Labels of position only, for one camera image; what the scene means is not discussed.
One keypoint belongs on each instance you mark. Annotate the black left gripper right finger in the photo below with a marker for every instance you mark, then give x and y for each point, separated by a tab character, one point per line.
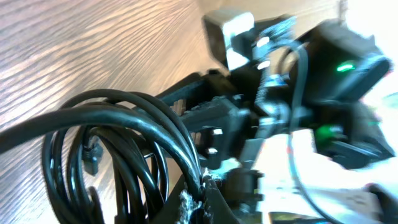
216	210

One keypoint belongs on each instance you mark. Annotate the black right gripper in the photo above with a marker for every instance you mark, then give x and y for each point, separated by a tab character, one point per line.
231	114

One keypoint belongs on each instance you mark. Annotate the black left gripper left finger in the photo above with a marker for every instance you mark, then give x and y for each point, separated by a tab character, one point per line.
179	207

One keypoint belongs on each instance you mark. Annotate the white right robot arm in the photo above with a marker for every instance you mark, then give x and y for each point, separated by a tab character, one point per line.
284	131

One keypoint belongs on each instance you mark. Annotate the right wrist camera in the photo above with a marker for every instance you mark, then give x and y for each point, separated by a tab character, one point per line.
222	25

